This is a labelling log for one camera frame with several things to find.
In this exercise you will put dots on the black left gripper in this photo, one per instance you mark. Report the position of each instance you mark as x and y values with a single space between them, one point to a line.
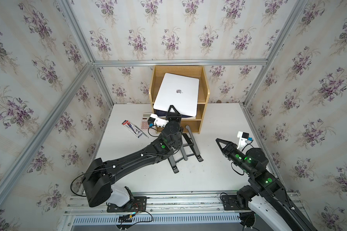
177 117

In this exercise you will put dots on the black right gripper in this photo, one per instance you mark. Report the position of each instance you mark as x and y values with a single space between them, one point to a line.
229 149

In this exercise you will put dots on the white laptop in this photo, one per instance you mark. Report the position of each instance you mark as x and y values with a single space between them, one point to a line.
179 91

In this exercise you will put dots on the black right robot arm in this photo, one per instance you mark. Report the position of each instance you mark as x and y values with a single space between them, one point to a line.
265 195

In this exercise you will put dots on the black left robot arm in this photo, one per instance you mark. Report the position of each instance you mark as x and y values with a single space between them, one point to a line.
102 175

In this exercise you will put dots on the black laptop stand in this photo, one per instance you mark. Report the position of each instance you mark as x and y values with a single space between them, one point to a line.
188 148

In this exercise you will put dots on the pink calculator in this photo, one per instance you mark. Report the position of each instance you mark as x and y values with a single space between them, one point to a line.
144 121

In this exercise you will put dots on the wooden shelf unit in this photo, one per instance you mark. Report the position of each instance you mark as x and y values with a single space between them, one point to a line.
194 71

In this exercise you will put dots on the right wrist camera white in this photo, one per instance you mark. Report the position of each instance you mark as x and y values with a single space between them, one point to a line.
244 139

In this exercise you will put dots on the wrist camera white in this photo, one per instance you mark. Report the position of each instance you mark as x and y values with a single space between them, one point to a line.
244 139
154 120

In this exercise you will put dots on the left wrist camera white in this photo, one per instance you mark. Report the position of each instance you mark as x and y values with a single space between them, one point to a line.
154 120

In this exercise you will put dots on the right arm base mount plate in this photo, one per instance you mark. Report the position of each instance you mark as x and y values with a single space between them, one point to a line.
234 202

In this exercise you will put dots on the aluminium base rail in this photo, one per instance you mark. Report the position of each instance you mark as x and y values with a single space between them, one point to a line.
162 208

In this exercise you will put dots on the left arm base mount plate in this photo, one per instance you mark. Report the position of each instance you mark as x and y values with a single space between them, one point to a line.
138 204

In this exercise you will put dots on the aluminium frame profile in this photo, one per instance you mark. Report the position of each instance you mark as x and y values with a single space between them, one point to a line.
11 177

